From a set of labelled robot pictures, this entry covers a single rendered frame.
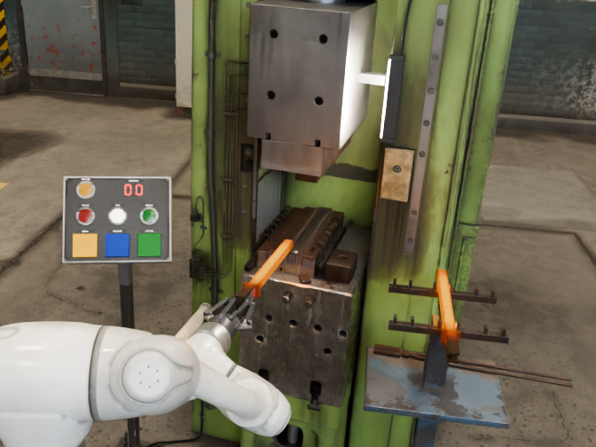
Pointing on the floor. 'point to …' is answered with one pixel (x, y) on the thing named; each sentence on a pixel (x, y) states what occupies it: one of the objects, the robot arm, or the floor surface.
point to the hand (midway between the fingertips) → (246, 296)
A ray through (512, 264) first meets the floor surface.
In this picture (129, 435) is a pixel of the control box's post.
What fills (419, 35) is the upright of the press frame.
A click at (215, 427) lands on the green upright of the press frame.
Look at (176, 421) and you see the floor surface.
